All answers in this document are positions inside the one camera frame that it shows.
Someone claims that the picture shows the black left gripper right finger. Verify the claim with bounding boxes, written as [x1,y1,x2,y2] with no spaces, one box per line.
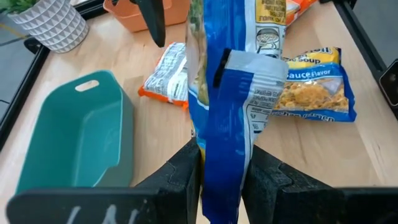
[241,144,398,224]

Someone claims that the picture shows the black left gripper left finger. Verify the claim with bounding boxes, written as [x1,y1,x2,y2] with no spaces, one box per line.
[6,139,201,224]

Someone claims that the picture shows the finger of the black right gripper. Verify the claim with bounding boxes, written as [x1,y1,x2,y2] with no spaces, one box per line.
[135,0,166,48]
[213,48,233,88]

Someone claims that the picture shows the orange chicken ramen pack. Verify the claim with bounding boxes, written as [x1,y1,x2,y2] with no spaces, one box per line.
[285,0,318,26]
[138,42,190,110]

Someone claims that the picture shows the blue soy sauce ramen pack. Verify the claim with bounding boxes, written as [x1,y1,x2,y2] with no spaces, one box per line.
[272,46,358,123]
[185,0,289,224]

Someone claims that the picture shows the orange plastic bin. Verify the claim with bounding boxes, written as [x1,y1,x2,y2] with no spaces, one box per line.
[103,0,191,34]

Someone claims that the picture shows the teal plastic bin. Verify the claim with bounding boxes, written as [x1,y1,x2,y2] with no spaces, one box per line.
[15,70,136,195]

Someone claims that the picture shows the potted plant patterned white pot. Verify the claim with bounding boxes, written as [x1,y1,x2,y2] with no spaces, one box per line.
[0,0,90,54]

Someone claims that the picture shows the black table frame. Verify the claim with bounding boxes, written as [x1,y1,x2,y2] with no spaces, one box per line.
[0,0,398,150]

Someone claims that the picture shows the small square camera box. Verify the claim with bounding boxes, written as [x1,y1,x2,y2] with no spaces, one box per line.
[378,58,398,107]

